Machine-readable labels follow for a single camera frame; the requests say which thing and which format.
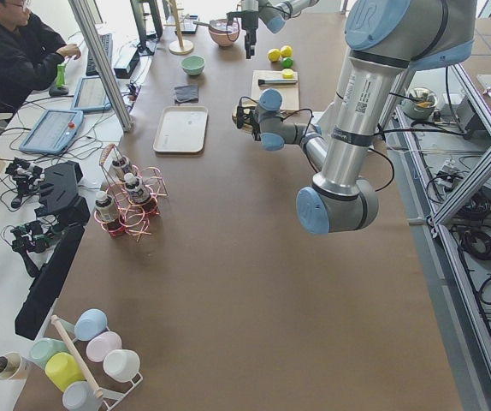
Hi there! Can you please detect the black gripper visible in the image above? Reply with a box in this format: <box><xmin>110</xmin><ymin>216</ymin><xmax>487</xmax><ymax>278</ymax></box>
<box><xmin>234</xmin><ymin>96</ymin><xmax>259</xmax><ymax>140</ymax></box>
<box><xmin>227</xmin><ymin>10</ymin><xmax>258</xmax><ymax>59</ymax></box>

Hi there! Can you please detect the white round plate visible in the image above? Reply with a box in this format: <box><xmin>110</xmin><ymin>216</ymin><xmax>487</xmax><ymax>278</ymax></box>
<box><xmin>231</xmin><ymin>106</ymin><xmax>255</xmax><ymax>133</ymax></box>

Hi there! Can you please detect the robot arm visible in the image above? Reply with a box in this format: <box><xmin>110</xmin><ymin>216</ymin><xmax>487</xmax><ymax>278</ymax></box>
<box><xmin>236</xmin><ymin>1</ymin><xmax>476</xmax><ymax>235</ymax></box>
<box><xmin>227</xmin><ymin>0</ymin><xmax>319</xmax><ymax>59</ymax></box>

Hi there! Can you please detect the cream rectangular tray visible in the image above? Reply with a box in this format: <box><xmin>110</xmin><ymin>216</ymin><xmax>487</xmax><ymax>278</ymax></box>
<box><xmin>153</xmin><ymin>106</ymin><xmax>209</xmax><ymax>154</ymax></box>

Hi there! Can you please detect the pink bowl with ice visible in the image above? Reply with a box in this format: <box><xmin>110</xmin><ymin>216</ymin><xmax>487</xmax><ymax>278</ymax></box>
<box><xmin>208</xmin><ymin>18</ymin><xmax>240</xmax><ymax>47</ymax></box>

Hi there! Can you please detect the yellow lemon lower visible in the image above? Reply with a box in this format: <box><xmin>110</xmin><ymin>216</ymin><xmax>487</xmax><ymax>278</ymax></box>
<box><xmin>267</xmin><ymin>48</ymin><xmax>281</xmax><ymax>63</ymax></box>

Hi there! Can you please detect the yellow lemon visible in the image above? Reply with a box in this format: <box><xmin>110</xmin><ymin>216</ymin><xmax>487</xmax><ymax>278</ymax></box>
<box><xmin>280</xmin><ymin>45</ymin><xmax>293</xmax><ymax>58</ymax></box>
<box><xmin>267</xmin><ymin>48</ymin><xmax>281</xmax><ymax>63</ymax></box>

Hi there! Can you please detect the bamboo cutting board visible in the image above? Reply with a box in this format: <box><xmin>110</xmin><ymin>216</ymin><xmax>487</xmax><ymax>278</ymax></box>
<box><xmin>251</xmin><ymin>70</ymin><xmax>299</xmax><ymax>111</ymax></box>

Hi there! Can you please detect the yellow lemon upper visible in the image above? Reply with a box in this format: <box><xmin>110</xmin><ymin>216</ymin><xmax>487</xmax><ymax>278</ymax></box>
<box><xmin>280</xmin><ymin>45</ymin><xmax>293</xmax><ymax>58</ymax></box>

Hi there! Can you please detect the half lemon slice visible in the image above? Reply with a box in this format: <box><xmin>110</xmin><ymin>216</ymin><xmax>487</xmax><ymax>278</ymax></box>
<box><xmin>281</xmin><ymin>68</ymin><xmax>295</xmax><ymax>80</ymax></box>

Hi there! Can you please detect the green lime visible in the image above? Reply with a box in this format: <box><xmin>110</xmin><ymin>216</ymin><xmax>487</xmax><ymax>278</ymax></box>
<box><xmin>281</xmin><ymin>57</ymin><xmax>294</xmax><ymax>69</ymax></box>

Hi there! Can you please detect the grey folded cloth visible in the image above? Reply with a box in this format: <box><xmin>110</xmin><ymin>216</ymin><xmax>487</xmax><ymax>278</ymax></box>
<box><xmin>174</xmin><ymin>84</ymin><xmax>199</xmax><ymax>104</ymax></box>

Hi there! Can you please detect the green bowl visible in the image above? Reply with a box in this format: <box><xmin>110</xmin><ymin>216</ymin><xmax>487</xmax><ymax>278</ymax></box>
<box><xmin>180</xmin><ymin>56</ymin><xmax>205</xmax><ymax>76</ymax></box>

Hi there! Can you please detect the wooden mug tree stand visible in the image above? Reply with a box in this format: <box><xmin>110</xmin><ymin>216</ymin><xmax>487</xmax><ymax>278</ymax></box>
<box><xmin>165</xmin><ymin>0</ymin><xmax>194</xmax><ymax>56</ymax></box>

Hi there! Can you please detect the dark drink bottle back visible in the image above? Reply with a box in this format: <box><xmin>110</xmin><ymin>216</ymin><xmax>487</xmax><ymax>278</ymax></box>
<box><xmin>111</xmin><ymin>157</ymin><xmax>133</xmax><ymax>182</ymax></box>

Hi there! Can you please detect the dark drink bottle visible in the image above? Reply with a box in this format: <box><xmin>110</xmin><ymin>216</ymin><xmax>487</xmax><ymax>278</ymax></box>
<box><xmin>95</xmin><ymin>190</ymin><xmax>121</xmax><ymax>232</ymax></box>
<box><xmin>111</xmin><ymin>157</ymin><xmax>133</xmax><ymax>182</ymax></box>
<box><xmin>124</xmin><ymin>173</ymin><xmax>151</xmax><ymax>206</ymax></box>

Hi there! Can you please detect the dark drink bottle middle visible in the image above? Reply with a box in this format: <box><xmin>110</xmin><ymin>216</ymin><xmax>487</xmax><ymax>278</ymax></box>
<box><xmin>124</xmin><ymin>173</ymin><xmax>151</xmax><ymax>206</ymax></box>

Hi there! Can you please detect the black keyboard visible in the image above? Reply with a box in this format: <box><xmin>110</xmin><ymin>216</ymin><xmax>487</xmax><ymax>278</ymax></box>
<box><xmin>85</xmin><ymin>33</ymin><xmax>114</xmax><ymax>77</ymax></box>

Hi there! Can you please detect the blue teach pendant far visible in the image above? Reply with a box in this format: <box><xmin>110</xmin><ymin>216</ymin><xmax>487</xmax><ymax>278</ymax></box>
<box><xmin>71</xmin><ymin>76</ymin><xmax>111</xmax><ymax>113</ymax></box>

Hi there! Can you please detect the blue teach pendant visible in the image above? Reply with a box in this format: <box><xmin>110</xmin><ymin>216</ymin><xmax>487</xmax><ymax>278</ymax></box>
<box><xmin>71</xmin><ymin>76</ymin><xmax>111</xmax><ymax>113</ymax></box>
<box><xmin>19</xmin><ymin>110</ymin><xmax>84</xmax><ymax>154</ymax></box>

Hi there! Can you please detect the dark drink bottle front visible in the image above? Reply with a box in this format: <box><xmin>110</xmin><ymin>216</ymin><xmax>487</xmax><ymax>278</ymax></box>
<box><xmin>95</xmin><ymin>190</ymin><xmax>121</xmax><ymax>232</ymax></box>

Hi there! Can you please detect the metal bowl on shelf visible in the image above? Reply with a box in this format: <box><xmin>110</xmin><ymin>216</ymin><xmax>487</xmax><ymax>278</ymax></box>
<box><xmin>401</xmin><ymin>87</ymin><xmax>438</xmax><ymax>120</ymax></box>

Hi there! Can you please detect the green bottle on desk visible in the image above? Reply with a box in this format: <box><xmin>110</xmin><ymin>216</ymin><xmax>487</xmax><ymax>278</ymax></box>
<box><xmin>56</xmin><ymin>64</ymin><xmax>66</xmax><ymax>87</ymax></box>

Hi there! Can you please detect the blue teach pendant near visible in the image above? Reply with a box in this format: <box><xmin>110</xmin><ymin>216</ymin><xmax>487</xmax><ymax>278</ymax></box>
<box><xmin>19</xmin><ymin>110</ymin><xmax>84</xmax><ymax>154</ymax></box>

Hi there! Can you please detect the person in black jacket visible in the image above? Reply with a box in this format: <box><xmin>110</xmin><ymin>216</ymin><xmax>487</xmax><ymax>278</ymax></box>
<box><xmin>0</xmin><ymin>1</ymin><xmax>81</xmax><ymax>113</ymax></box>

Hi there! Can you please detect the light blue cup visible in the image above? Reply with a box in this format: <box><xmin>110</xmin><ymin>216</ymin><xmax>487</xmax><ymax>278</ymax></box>
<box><xmin>74</xmin><ymin>308</ymin><xmax>108</xmax><ymax>342</ymax></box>

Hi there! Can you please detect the pale pink cup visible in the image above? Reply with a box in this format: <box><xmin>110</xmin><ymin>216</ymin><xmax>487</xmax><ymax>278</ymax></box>
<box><xmin>86</xmin><ymin>331</ymin><xmax>122</xmax><ymax>362</ymax></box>

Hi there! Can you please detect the white cup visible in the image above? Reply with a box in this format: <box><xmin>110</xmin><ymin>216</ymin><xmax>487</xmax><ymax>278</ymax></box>
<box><xmin>103</xmin><ymin>348</ymin><xmax>140</xmax><ymax>383</ymax></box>

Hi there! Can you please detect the mint green cup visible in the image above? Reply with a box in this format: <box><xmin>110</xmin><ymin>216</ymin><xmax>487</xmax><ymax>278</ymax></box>
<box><xmin>29</xmin><ymin>337</ymin><xmax>68</xmax><ymax>369</ymax></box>

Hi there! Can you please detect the yellow cup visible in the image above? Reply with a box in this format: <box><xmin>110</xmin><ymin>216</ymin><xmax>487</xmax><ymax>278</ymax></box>
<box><xmin>44</xmin><ymin>352</ymin><xmax>85</xmax><ymax>392</ymax></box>

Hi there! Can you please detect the grey blue cup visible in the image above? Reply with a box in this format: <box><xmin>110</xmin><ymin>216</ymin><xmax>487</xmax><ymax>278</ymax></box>
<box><xmin>62</xmin><ymin>381</ymin><xmax>102</xmax><ymax>411</ymax></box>

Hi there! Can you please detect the paper cup metal rim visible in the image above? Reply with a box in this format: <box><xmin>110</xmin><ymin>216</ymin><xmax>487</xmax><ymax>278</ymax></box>
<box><xmin>0</xmin><ymin>352</ymin><xmax>30</xmax><ymax>380</ymax></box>

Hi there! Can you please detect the copper wire bottle rack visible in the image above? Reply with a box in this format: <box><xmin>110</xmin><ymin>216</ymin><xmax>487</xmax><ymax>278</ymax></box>
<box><xmin>93</xmin><ymin>143</ymin><xmax>168</xmax><ymax>241</ymax></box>

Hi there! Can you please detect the aluminium frame post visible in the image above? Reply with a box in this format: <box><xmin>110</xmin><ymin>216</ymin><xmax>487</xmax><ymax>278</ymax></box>
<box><xmin>68</xmin><ymin>0</ymin><xmax>133</xmax><ymax>133</ymax></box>

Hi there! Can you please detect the white wire cup rack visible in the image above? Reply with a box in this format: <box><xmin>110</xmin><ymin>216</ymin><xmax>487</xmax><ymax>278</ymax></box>
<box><xmin>50</xmin><ymin>315</ymin><xmax>144</xmax><ymax>410</ymax></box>

